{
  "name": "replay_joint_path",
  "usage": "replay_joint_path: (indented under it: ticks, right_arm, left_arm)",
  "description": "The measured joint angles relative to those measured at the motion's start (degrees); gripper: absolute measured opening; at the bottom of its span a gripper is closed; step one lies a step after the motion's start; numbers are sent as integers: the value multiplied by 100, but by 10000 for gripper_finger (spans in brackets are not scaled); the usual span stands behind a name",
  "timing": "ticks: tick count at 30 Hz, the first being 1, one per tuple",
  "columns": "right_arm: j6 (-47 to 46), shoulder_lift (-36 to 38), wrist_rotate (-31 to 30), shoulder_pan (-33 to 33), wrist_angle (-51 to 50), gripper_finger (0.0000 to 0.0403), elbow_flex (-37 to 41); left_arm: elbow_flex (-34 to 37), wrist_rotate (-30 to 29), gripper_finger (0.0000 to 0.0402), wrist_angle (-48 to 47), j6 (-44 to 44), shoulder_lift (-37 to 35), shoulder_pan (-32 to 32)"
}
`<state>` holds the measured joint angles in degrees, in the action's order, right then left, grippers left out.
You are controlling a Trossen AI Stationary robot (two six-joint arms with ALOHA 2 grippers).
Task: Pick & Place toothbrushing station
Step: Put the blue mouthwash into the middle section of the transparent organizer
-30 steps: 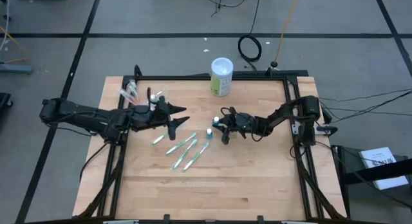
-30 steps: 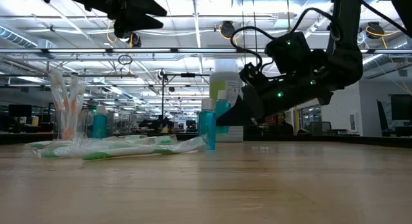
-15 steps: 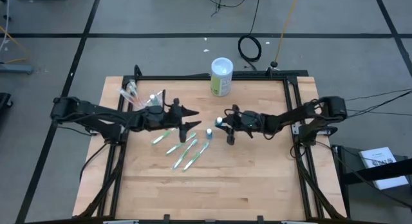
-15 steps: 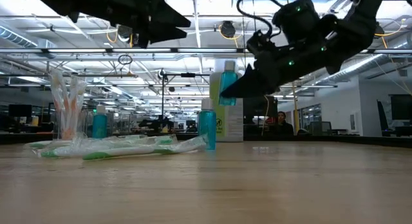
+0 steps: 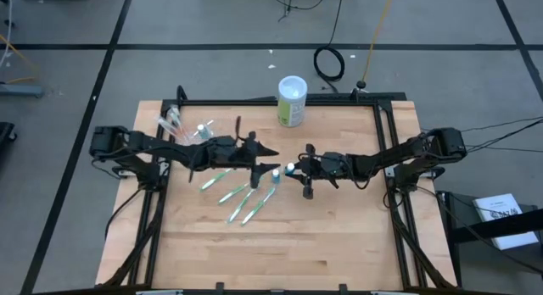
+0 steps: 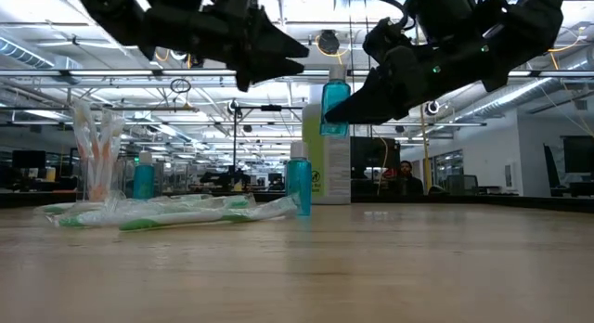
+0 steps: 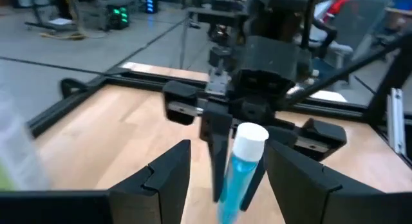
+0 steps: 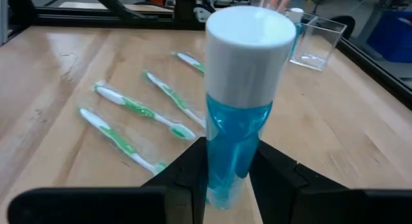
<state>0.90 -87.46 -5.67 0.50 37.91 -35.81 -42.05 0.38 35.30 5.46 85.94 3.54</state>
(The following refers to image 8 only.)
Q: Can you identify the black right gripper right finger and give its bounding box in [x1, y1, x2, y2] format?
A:
[248, 140, 412, 224]

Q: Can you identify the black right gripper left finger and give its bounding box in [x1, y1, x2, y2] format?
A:
[7, 136, 209, 224]

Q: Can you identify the green toothbrush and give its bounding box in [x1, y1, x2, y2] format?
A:
[171, 51, 206, 74]
[78, 107, 167, 176]
[142, 70, 207, 129]
[92, 81, 197, 142]

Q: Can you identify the small blue mouthwash bottle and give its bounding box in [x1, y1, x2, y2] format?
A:
[205, 5, 297, 210]
[287, 7, 305, 57]

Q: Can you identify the blue storage bin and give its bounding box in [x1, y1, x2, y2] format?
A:
[366, 10, 412, 63]

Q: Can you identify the wooden background table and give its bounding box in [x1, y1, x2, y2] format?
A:
[59, 1, 174, 13]

